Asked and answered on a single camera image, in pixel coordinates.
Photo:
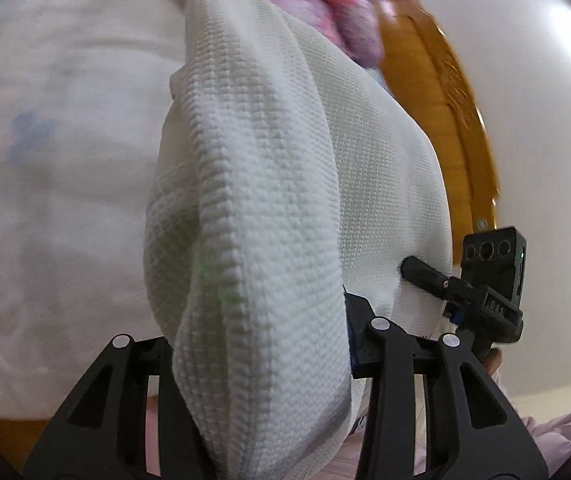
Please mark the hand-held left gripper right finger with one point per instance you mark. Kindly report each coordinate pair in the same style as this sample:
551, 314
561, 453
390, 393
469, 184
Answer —
360, 345

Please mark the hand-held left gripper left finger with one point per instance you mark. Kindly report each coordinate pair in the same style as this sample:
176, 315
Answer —
153, 362

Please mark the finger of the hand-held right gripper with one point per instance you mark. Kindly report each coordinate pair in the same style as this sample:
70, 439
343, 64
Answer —
425, 275
454, 316

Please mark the white snap-button jacket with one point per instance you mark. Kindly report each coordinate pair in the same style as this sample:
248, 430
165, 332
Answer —
265, 185

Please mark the person's right hand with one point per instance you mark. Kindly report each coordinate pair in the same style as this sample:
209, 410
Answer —
494, 362

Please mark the white patterned bed sheet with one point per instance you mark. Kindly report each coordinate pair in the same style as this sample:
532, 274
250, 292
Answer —
65, 160

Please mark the purple floral quilt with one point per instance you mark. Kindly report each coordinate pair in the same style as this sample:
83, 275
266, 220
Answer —
335, 15

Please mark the wooden bed frame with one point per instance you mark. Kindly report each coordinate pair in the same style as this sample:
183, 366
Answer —
445, 110

